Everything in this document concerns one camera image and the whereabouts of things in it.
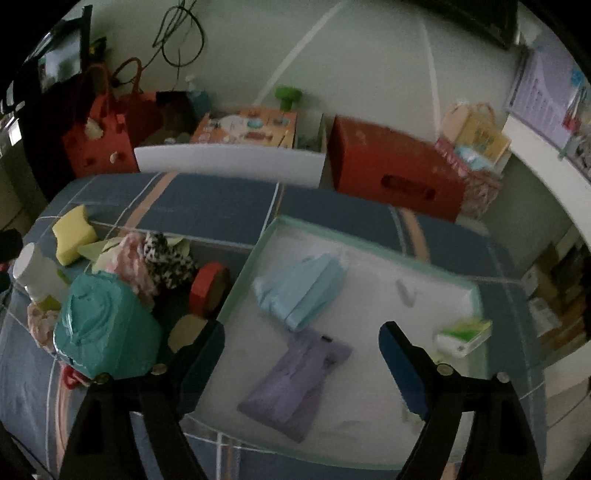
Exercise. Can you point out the red felt tote bag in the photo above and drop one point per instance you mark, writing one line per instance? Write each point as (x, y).
(145, 115)
(99, 143)

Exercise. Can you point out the orange toy box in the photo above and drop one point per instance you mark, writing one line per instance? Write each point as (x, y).
(244, 127)

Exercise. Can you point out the wall poster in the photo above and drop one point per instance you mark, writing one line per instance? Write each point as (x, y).
(545, 92)

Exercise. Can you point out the beige round puff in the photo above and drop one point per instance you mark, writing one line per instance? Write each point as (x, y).
(187, 330)

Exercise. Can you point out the white shelf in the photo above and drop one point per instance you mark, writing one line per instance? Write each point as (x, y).
(545, 152)

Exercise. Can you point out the white pill bottle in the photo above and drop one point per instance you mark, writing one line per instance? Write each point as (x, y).
(37, 277)

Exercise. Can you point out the red cardboard box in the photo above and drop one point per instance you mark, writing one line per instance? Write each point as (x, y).
(392, 157)

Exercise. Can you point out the red white scrunchie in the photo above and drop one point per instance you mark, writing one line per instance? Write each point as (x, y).
(69, 378)

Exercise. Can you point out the light green tray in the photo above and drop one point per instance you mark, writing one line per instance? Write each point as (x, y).
(360, 295)

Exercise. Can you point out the yellow paper bag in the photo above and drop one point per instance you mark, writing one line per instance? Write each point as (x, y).
(480, 134)

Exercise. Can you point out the pink chevron cloth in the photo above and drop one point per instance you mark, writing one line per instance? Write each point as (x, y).
(131, 263)

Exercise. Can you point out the white board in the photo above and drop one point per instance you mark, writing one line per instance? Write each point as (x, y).
(231, 164)

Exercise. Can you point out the leopard print cloth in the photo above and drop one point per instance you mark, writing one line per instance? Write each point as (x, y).
(168, 265)

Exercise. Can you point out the teal plastic wipes box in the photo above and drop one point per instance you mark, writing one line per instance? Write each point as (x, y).
(106, 327)

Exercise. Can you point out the pile of small boxes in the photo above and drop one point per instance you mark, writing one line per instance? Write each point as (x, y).
(549, 295)

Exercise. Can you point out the red tape roll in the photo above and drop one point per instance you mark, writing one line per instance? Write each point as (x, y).
(205, 284)

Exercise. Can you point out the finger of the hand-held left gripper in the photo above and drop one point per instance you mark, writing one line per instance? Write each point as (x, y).
(9, 247)

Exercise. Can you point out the black television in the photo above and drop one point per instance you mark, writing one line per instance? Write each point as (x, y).
(475, 18)

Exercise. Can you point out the blue wipes packet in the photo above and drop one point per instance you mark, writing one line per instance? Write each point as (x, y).
(473, 159)

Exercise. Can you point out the green toy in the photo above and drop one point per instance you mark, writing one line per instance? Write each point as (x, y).
(287, 94)

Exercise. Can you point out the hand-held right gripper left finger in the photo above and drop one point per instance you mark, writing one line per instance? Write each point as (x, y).
(203, 355)

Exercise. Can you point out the purple cloth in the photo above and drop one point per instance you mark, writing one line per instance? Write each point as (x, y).
(295, 383)

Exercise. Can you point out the blue face mask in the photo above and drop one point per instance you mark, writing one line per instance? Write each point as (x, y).
(300, 290)

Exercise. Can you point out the green tissue packet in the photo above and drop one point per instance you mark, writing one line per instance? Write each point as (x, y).
(464, 337)

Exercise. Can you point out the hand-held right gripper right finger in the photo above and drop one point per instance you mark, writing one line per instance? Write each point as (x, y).
(406, 374)

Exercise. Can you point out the teal soap bottle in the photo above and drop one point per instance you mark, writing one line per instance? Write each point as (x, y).
(197, 99)

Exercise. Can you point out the yellow sponge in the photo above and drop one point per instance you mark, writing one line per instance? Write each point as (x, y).
(74, 233)

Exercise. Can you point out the black cabinet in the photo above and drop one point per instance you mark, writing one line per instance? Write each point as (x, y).
(46, 138)

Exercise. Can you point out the green cloth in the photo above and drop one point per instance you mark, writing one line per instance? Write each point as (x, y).
(94, 253)

